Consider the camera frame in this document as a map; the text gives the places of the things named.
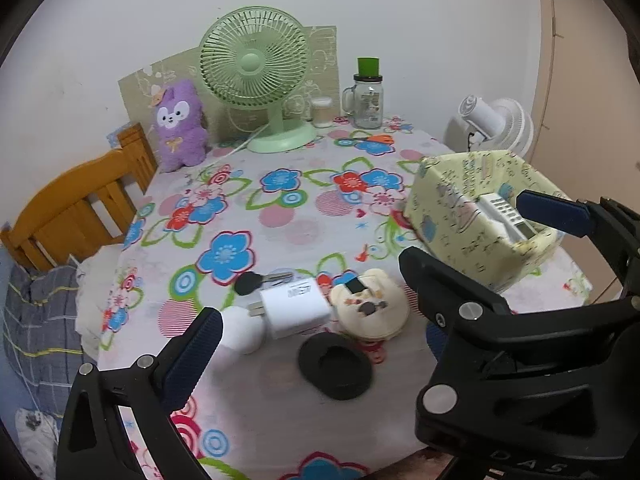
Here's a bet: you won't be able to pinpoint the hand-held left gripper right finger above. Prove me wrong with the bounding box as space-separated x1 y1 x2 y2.
426 322 451 362

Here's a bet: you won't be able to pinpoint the cotton swab container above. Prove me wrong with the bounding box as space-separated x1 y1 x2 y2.
310 96 335 128

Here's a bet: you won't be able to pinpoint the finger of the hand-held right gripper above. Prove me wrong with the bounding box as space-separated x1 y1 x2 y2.
516 190 640 302
398 246 512 334

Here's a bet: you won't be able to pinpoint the white round ball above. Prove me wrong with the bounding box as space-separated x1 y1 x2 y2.
220 307 265 356

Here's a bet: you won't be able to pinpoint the purple plush toy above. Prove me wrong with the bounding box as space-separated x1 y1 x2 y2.
151 80 210 173

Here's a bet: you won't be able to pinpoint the orange-handled scissors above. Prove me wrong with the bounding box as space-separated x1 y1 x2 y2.
336 130 396 147

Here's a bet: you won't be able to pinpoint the yellow paper-wrapped box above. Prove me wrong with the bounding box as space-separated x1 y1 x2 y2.
403 150 571 295

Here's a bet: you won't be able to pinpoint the black-headed key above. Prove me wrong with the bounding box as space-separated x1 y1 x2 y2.
234 271 295 297

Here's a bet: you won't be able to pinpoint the glass jar mug green lid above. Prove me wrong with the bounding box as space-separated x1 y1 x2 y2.
341 57 385 130

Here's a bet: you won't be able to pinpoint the white cloth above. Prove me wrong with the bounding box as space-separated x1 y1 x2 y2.
75 245 123 356

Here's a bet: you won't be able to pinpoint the blue plaid blanket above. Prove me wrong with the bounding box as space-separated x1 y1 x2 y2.
2 262 98 411

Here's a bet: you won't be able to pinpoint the floral tablecloth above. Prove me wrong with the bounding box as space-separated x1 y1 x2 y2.
95 117 593 480

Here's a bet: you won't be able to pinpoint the black oval holder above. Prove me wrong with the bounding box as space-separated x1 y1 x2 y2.
298 334 374 401

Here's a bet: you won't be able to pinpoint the white fan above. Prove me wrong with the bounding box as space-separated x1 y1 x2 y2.
445 94 535 158

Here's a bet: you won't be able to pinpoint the green desk fan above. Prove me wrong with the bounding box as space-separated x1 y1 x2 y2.
199 6 318 154

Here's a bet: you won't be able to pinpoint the grey printed cloth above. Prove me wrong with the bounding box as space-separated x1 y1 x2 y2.
14 407 60 478

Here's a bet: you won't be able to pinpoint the wooden chair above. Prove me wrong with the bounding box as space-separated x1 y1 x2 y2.
0 122 160 272

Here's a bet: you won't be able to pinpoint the white remote control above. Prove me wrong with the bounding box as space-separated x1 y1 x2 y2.
475 192 538 246

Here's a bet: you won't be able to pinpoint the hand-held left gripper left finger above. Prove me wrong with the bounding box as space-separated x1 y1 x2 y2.
55 306 224 480

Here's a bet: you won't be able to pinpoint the white charger plug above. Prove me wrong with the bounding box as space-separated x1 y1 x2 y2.
248 276 333 341

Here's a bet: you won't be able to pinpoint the white fan cable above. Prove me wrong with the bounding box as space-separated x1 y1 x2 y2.
214 124 273 157

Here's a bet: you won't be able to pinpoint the beige patterned board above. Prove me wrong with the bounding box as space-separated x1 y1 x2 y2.
118 26 341 143

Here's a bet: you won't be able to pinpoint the cream round bear case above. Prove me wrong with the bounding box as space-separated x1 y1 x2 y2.
328 268 411 341

